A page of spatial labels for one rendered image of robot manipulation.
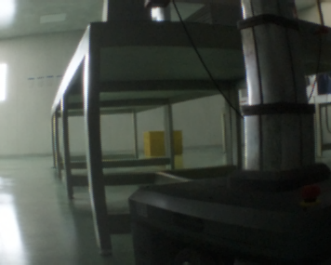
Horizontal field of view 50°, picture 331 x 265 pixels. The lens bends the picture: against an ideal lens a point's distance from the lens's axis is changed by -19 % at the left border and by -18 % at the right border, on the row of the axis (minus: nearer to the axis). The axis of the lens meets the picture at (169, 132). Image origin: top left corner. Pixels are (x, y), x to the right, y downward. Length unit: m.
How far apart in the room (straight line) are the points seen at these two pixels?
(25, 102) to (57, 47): 1.42
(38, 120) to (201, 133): 3.70
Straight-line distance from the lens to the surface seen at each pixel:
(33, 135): 8.68
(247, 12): 0.96
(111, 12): 1.85
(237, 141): 2.86
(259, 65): 0.90
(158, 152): 7.41
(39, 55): 8.88
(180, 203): 0.84
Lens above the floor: 0.39
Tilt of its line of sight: level
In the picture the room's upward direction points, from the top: 3 degrees counter-clockwise
